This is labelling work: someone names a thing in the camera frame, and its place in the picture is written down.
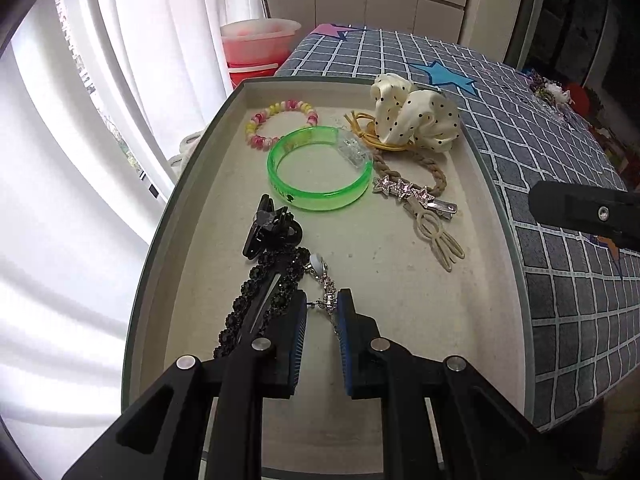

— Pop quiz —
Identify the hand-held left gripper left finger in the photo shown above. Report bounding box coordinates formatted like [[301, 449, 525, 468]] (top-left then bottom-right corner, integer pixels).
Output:
[[62, 290, 309, 480]]

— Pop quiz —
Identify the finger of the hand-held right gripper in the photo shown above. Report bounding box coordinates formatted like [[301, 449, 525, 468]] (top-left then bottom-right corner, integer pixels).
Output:
[[528, 180, 640, 252]]

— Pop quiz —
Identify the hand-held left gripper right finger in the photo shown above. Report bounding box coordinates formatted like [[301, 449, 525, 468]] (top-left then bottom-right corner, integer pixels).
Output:
[[337, 287, 581, 480]]

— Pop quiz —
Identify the silver pendant charm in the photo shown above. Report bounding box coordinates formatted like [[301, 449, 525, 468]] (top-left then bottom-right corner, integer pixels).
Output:
[[305, 254, 347, 337]]

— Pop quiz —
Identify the beige lined jewelry tray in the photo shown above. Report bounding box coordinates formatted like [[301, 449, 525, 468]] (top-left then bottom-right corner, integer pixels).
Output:
[[121, 77, 542, 480]]

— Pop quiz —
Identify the green translucent bracelet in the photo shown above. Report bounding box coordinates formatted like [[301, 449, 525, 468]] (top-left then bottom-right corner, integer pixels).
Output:
[[266, 126, 375, 212]]

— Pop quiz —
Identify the yellow hair tie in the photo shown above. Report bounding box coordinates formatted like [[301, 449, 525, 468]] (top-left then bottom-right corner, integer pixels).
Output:
[[345, 111, 417, 154]]

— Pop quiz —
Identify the pile of assorted jewelry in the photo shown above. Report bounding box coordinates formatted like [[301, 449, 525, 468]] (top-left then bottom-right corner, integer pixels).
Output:
[[525, 70, 574, 112]]

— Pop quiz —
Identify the grey checked star tablecloth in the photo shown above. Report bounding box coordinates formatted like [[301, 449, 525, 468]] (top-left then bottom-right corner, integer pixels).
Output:
[[275, 22, 640, 434]]

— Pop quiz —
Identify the black beaded hair clip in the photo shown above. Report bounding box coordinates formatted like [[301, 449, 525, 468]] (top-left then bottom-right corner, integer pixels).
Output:
[[213, 247, 312, 360]]

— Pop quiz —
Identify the black claw clip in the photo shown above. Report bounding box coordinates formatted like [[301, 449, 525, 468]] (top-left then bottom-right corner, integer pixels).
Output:
[[242, 195, 305, 261]]

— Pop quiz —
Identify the beige hair clip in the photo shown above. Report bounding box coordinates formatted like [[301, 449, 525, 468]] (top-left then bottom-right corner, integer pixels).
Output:
[[405, 195, 466, 274]]

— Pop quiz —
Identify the silver star hair clip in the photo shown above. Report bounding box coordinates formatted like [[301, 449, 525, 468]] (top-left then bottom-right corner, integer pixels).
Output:
[[372, 176, 459, 221]]

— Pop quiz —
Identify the cream polka dot scrunchie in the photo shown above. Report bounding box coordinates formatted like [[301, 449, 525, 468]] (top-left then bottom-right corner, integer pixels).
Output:
[[370, 73, 461, 154]]

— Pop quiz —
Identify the white ribbed object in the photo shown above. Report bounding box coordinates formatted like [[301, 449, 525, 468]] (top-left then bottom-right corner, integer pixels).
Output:
[[167, 130, 204, 177]]

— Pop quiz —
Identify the white curtain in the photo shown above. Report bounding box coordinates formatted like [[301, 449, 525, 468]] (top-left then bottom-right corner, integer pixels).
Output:
[[0, 0, 267, 463]]

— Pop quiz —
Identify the beige cabinet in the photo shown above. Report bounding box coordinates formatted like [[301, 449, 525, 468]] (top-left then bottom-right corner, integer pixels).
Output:
[[252, 0, 477, 47]]

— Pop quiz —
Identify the pink plastic basin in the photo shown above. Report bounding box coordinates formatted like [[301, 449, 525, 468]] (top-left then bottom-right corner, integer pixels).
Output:
[[220, 18, 303, 90]]

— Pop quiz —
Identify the brown braided hair tie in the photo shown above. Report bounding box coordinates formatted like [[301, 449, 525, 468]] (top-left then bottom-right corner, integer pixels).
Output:
[[372, 145, 451, 200]]

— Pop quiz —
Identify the pink yellow beaded bracelet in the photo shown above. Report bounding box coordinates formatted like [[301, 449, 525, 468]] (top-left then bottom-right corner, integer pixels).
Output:
[[244, 100, 320, 151]]

